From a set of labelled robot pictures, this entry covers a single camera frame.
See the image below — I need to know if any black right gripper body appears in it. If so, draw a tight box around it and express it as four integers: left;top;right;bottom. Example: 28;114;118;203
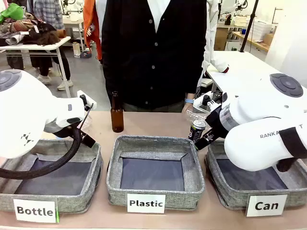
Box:
205;107;230;142

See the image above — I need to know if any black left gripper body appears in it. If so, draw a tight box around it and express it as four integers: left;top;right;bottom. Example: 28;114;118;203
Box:
77;131;97;149

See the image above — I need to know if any black drink can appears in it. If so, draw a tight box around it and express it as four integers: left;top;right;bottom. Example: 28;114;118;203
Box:
188;118;208;142

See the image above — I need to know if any crushed clear plastic bottle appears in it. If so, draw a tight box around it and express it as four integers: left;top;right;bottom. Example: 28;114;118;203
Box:
183;108;210;124

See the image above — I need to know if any grey basket labelled Plastic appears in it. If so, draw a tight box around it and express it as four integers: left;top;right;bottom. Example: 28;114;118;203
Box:
106;134;206;212

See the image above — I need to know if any grey basket labelled Can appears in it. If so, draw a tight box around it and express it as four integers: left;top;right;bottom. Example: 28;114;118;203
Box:
205;139;307;211

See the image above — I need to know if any grey basket labelled Bottle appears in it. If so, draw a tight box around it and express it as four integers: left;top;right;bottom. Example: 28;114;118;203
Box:
0;138;104;215

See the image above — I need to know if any white Can label card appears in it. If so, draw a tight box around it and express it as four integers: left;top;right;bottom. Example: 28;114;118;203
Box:
245;194;288;218

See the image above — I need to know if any person's left hand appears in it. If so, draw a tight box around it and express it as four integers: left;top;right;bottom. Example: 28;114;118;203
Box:
182;102;194;115

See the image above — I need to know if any clear crumpled plastic cup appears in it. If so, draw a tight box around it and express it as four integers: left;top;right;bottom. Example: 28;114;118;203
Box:
80;114;94;136

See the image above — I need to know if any brown glass bottle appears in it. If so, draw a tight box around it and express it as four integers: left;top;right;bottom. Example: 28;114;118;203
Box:
110;91;125;133

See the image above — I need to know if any white Plastic label card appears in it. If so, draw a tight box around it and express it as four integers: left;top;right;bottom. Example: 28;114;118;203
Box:
127;193;166;214

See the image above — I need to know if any cardboard box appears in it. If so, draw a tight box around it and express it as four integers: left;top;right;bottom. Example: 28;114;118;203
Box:
213;27;229;51

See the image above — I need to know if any white Bottle label card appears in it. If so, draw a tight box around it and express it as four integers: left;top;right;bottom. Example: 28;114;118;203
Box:
12;198;59;224

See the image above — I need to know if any wooden workbench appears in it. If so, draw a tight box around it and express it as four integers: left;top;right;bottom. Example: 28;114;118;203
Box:
231;31;271;53

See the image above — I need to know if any person in black cardigan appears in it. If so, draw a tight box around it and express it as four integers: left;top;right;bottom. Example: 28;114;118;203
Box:
100;0;208;114

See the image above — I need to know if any person in white jacket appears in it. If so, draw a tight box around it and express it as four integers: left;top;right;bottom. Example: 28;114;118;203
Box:
202;0;230;74

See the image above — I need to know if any black tripod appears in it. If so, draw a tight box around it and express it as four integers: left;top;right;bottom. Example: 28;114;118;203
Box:
239;0;260;53

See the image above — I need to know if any white folding table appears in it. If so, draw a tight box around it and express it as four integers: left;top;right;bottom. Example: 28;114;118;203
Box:
0;35;72;98

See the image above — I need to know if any stack of white boxes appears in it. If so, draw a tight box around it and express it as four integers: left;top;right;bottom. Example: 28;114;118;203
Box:
252;20;279;41

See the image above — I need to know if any pile of clothes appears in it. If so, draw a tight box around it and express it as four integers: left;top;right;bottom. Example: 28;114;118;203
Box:
0;3;68;46

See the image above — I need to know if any person in orange jacket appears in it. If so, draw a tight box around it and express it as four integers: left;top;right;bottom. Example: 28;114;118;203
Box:
83;0;104;63

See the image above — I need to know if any person in plaid shirt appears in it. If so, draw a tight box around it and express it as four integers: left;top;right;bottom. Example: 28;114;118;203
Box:
33;0;74;92

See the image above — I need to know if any green cloth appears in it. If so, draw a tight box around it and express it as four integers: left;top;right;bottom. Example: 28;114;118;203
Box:
0;2;25;24

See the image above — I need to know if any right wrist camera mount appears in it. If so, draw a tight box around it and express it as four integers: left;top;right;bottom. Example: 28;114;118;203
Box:
192;92;228;114

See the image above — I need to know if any thick black arm hose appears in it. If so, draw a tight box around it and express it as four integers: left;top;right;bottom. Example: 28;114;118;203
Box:
0;126;83;180

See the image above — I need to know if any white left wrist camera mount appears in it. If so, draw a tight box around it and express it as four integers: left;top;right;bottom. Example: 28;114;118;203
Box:
76;90;97;112

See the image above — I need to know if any black strap on arm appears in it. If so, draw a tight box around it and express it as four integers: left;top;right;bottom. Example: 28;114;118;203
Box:
277;126;307;173

